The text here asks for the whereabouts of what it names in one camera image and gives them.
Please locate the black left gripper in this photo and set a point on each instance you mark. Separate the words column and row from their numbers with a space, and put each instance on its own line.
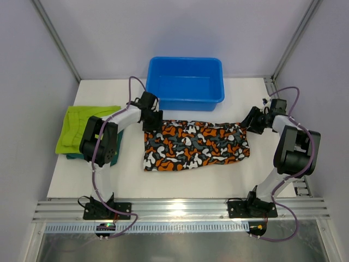
column 151, row 123

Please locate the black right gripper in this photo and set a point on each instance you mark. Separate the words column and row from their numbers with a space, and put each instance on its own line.
column 252, row 120

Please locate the orange black patterned shorts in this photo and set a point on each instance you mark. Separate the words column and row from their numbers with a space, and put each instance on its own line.
column 185, row 145

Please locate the dark green shorts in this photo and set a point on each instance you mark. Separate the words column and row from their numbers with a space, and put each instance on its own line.
column 72, row 156

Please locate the lime green shorts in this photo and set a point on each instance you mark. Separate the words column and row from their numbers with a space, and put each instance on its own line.
column 74, row 124

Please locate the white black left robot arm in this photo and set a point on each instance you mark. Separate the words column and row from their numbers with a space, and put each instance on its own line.
column 99, row 145

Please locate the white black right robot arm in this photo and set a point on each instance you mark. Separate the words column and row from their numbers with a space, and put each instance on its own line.
column 295, row 155

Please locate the blue plastic bin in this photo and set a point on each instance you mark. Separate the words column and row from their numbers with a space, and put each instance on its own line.
column 186, row 83

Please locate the right controller board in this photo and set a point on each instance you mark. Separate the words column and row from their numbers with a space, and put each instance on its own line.
column 257, row 229

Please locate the controller board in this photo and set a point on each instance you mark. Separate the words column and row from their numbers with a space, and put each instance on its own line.
column 105, row 230
column 257, row 229

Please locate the left controller board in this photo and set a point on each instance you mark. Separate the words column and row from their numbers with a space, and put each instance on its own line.
column 105, row 230

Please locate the right side aluminium rail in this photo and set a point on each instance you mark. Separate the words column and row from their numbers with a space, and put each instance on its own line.
column 301, row 186

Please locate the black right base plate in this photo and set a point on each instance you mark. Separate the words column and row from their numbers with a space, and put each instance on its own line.
column 236, row 209

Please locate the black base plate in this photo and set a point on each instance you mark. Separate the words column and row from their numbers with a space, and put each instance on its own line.
column 236, row 209
column 122, row 211

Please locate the aluminium mounting rail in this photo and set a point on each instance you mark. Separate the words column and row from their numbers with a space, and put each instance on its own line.
column 161, row 210

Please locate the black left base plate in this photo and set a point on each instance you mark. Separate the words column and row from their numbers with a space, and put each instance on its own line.
column 122, row 211

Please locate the grey slotted cable duct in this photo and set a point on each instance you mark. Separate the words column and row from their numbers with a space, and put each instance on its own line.
column 152, row 227

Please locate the right aluminium frame post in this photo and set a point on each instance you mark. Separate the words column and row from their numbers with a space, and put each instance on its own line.
column 296, row 37

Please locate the aluminium frame post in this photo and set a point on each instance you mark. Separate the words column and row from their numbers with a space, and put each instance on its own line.
column 296, row 37
column 55, row 37

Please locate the left aluminium frame post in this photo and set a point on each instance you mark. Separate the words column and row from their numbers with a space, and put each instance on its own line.
column 55, row 37

